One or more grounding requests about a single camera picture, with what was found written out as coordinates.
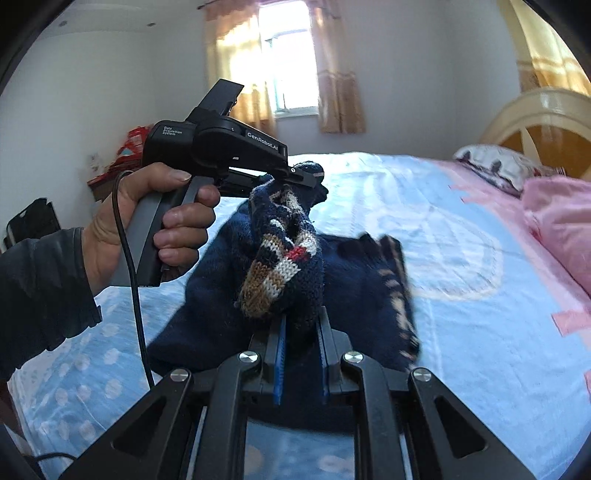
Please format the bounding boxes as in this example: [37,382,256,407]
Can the black chair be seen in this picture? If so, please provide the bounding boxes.
[4,198,62,252]

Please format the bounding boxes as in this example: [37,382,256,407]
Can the pink pillow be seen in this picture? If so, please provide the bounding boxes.
[522,175,591,297]

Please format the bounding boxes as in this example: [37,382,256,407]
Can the window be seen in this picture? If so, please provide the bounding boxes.
[259,0,320,118]

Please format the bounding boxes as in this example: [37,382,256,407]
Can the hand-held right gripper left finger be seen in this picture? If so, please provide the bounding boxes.
[60,316,291,480]

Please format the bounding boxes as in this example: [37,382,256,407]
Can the red plastic bags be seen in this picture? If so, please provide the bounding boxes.
[113,124,155,176]

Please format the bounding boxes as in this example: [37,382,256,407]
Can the cream wooden headboard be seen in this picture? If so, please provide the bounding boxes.
[478,88,591,182]

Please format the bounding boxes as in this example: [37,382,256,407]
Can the person's left forearm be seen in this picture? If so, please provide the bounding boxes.
[0,226,103,381]

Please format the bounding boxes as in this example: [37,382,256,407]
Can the blue pink bed sheet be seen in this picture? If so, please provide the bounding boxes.
[7,152,591,480]

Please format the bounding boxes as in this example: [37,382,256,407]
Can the black cable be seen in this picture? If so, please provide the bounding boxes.
[23,170,156,462]

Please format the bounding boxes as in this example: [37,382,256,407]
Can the yellow door curtain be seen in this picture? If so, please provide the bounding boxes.
[508,0,591,96]

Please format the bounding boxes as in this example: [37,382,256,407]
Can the person's left hand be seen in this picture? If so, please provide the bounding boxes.
[82,162,221,297]

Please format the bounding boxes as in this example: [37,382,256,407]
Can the navy striped knit sweater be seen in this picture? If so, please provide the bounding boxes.
[148,161,422,435]

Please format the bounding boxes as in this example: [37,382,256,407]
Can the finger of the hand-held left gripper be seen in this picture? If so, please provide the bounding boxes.
[217,172,278,197]
[231,159,327,189]

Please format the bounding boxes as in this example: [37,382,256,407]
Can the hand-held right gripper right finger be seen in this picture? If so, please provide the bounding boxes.
[318,307,539,480]

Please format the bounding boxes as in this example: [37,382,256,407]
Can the patterned pillow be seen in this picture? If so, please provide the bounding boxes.
[452,144,565,197]

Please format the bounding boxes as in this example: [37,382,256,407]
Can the beige window curtain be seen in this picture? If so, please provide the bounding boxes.
[203,4,278,136]
[307,0,367,134]

